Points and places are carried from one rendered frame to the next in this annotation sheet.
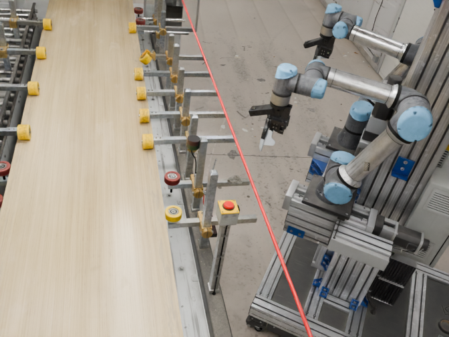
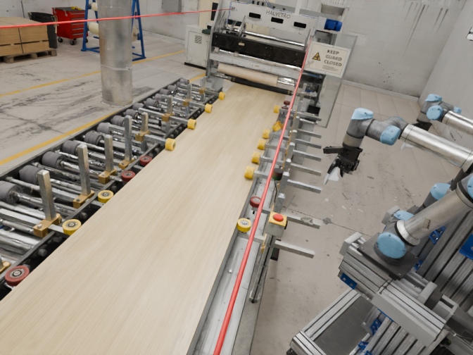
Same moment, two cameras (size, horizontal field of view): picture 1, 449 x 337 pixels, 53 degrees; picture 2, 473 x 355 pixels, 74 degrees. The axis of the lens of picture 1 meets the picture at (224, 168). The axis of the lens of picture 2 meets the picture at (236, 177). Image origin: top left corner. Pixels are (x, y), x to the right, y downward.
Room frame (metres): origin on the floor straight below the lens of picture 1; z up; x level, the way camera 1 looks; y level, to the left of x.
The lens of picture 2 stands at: (0.19, -0.32, 2.01)
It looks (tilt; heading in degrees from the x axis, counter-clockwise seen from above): 31 degrees down; 26
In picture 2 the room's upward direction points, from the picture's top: 11 degrees clockwise
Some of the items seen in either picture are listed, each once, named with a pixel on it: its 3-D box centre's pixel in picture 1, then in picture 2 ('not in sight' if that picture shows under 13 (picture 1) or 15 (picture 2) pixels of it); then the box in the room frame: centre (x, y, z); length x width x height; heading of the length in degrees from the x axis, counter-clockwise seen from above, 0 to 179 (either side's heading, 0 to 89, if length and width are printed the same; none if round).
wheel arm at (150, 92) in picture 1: (180, 92); (291, 151); (2.47, 0.35, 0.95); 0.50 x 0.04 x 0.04; 108
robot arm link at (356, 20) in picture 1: (349, 23); (446, 111); (2.29, -0.50, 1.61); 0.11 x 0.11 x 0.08; 66
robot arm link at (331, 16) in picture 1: (332, 15); (431, 104); (2.34, -0.42, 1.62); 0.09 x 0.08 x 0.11; 66
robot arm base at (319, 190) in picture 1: (333, 186); (393, 245); (1.62, -0.51, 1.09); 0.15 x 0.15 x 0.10
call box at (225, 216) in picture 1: (227, 213); (276, 225); (1.23, -0.04, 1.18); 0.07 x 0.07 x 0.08; 18
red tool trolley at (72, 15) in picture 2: not in sight; (71, 25); (5.67, 7.83, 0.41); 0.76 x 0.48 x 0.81; 20
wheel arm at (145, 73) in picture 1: (175, 73); (293, 139); (2.71, 0.43, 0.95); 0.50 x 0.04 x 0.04; 108
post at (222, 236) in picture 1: (218, 257); (262, 267); (1.23, -0.04, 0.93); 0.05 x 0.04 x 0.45; 18
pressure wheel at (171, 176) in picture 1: (172, 183); (255, 206); (1.71, 0.25, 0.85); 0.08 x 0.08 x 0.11
